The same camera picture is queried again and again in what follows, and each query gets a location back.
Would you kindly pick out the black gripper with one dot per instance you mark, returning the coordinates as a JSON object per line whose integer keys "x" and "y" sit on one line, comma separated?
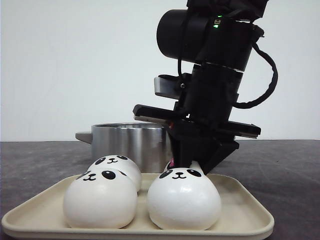
{"x": 208, "y": 102}

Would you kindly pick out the panda bun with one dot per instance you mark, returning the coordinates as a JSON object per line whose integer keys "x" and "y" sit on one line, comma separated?
{"x": 121, "y": 163}
{"x": 183, "y": 198}
{"x": 170, "y": 165}
{"x": 100, "y": 198}

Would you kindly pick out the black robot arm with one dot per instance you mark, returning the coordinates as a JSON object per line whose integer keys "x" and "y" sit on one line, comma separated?
{"x": 217, "y": 36}

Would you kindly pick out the stainless steel steamer pot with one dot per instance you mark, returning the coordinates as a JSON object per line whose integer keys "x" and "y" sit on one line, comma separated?
{"x": 147, "y": 144}

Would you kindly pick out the beige plastic tray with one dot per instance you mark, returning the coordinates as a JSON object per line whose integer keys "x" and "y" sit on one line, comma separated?
{"x": 41, "y": 217}

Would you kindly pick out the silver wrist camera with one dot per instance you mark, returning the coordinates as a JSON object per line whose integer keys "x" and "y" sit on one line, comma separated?
{"x": 170, "y": 86}

